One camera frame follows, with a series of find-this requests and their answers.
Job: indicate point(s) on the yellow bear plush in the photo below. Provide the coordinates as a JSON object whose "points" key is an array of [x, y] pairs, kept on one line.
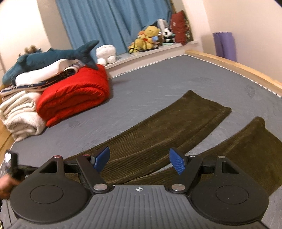
{"points": [[152, 30]]}

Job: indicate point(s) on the person's left hand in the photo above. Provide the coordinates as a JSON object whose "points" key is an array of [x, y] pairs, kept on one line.
{"points": [[7, 186]]}

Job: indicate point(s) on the orange plush toy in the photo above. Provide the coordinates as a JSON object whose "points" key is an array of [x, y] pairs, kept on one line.
{"points": [[141, 43]]}

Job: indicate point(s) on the white fleece blanket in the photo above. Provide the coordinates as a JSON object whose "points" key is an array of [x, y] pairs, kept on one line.
{"points": [[19, 119]]}

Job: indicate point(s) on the panda plush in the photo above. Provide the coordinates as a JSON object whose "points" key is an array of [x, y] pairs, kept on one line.
{"points": [[168, 33]]}

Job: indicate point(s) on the brown fuzzy plush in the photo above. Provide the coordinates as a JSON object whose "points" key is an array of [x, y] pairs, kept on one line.
{"points": [[30, 48]]}

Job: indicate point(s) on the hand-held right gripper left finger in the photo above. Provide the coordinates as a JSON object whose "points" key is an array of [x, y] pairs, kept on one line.
{"points": [[101, 158]]}

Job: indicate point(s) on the navy patterned folded blanket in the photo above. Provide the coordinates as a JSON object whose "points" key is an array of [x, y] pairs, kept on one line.
{"points": [[50, 79]]}

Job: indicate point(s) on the red folded quilt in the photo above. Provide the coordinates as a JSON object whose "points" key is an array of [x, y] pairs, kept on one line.
{"points": [[72, 96]]}

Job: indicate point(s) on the dark red cushion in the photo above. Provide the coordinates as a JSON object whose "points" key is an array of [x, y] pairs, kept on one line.
{"points": [[178, 24]]}

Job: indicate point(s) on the blue shark plush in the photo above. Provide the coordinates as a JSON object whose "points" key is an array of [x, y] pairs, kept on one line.
{"points": [[44, 58]]}

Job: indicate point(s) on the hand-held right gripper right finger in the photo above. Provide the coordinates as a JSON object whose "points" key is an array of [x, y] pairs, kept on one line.
{"points": [[178, 161]]}

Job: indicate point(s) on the white window ledge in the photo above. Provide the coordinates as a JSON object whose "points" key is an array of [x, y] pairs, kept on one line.
{"points": [[132, 58]]}

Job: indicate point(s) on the grey mattress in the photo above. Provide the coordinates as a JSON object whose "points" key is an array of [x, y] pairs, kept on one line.
{"points": [[154, 83]]}

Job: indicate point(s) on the purple rolled mat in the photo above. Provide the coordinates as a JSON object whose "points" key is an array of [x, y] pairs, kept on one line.
{"points": [[224, 46]]}

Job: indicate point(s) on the white plush toy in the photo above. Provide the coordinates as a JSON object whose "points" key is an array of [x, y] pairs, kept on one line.
{"points": [[106, 52]]}

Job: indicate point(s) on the blue curtain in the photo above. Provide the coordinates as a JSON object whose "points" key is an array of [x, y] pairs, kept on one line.
{"points": [[110, 22]]}

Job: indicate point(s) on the teal case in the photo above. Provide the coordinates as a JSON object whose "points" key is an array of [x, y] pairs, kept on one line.
{"points": [[169, 43]]}

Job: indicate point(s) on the small white fan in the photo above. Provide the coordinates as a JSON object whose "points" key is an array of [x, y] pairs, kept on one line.
{"points": [[162, 25]]}

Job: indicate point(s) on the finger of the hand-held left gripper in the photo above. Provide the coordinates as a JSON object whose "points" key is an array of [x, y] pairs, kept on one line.
{"points": [[27, 170]]}

